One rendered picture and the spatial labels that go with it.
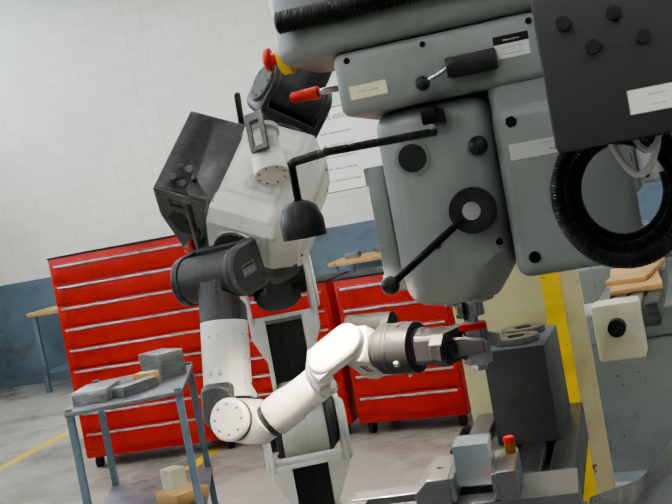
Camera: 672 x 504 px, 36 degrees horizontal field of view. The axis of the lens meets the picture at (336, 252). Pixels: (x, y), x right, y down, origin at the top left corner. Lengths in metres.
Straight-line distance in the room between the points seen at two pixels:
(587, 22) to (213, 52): 10.29
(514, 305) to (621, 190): 1.92
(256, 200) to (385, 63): 0.52
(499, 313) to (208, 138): 1.61
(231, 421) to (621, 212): 0.78
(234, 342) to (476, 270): 0.52
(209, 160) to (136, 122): 9.78
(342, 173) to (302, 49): 9.42
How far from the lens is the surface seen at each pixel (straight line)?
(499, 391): 2.05
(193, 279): 1.99
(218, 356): 1.94
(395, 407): 6.54
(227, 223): 2.03
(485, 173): 1.62
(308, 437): 2.39
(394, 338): 1.77
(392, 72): 1.62
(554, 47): 1.34
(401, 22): 1.61
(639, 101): 1.33
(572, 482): 1.58
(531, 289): 3.46
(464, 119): 1.62
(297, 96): 1.88
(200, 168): 2.09
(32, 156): 12.49
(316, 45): 1.64
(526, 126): 1.59
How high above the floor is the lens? 1.51
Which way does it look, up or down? 3 degrees down
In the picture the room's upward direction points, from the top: 11 degrees counter-clockwise
